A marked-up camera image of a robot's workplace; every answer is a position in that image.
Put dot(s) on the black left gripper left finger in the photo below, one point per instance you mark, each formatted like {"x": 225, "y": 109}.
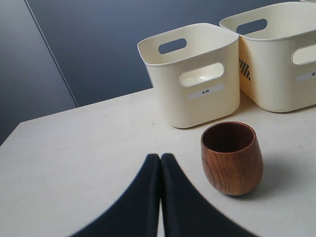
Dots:
{"x": 136, "y": 212}

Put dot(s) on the cream plastic bin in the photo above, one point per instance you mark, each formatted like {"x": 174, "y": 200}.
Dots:
{"x": 195, "y": 73}
{"x": 278, "y": 63}

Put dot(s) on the middle cream plastic bin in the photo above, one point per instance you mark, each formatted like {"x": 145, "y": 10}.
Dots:
{"x": 278, "y": 63}

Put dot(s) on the left cream plastic bin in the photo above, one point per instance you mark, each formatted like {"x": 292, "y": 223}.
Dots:
{"x": 195, "y": 73}

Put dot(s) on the brown wooden cup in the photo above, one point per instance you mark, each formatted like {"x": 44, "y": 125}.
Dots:
{"x": 231, "y": 157}

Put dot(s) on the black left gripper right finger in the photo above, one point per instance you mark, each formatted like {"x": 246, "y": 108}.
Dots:
{"x": 186, "y": 213}

